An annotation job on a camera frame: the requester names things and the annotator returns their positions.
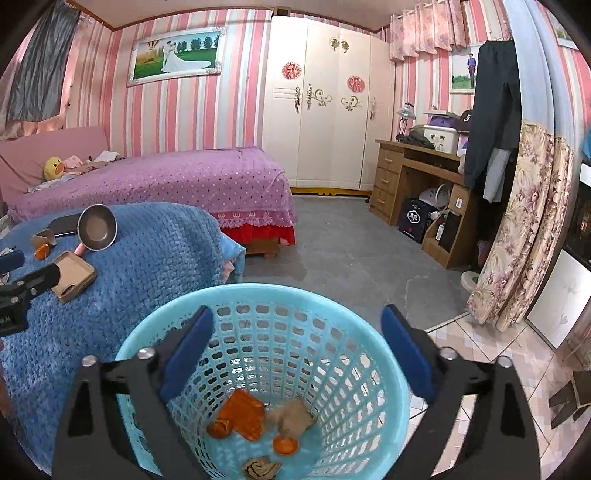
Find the black phone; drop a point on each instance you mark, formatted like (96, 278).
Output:
(64, 226)

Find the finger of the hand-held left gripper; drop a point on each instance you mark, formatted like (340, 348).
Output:
(11, 262)
(39, 280)

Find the orange plastic bag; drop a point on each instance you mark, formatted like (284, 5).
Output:
(247, 413)

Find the tan phone case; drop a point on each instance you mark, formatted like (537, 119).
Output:
(74, 277)

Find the blue knitted blanket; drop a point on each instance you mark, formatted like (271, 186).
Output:
(138, 263)

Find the white storage box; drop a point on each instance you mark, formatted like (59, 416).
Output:
(441, 138)

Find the orange bottle cap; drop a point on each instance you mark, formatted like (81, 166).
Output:
(285, 446)

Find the brown paper scrap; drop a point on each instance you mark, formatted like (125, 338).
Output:
(262, 468)

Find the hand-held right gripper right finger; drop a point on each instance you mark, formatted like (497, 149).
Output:
(406, 355)

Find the pink mug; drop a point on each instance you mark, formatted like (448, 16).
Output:
(97, 228)

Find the bed with purple bedspread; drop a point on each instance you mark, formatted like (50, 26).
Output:
(161, 180)

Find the small framed picture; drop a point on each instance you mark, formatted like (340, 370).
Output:
(567, 36)

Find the wooden stool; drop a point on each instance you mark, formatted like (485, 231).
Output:
(572, 397)

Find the yellow duck plush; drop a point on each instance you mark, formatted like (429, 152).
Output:
(53, 168)

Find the hanging dark clothes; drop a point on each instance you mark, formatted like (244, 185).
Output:
(491, 115)

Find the dark clothes heap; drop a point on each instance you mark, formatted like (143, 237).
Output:
(415, 140)

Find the wooden desk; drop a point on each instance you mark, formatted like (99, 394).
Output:
(388, 184)

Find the desk lamp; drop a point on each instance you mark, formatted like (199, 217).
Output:
(405, 117)

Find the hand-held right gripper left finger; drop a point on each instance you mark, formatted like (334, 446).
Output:
(189, 355)

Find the pink floral valance curtain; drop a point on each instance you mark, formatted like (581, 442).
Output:
(429, 27)

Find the white fan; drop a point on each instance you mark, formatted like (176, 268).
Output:
(436, 196)

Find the pink covered headboard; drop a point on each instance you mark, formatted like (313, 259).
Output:
(27, 157)

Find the white cabinet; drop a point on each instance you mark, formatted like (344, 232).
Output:
(558, 300)

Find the grey window curtain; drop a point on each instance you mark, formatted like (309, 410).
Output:
(41, 64)

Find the purple cardboard box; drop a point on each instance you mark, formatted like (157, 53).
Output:
(441, 119)

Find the red paper-cut decoration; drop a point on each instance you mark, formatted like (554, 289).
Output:
(357, 84)
(292, 71)

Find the framed wedding picture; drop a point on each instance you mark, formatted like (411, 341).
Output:
(175, 55)

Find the small wall photo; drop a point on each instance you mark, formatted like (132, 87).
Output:
(464, 69)

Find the black paper bag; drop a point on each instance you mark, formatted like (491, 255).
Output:
(415, 220)

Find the black cap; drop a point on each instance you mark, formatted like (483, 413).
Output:
(464, 121)

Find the light blue plastic basket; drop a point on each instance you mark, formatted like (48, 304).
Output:
(323, 323)

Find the cream wardrobe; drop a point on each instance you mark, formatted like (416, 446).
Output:
(332, 138)

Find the pink window curtain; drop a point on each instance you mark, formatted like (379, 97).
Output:
(83, 69)

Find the pile of clothes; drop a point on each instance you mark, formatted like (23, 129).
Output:
(92, 161)

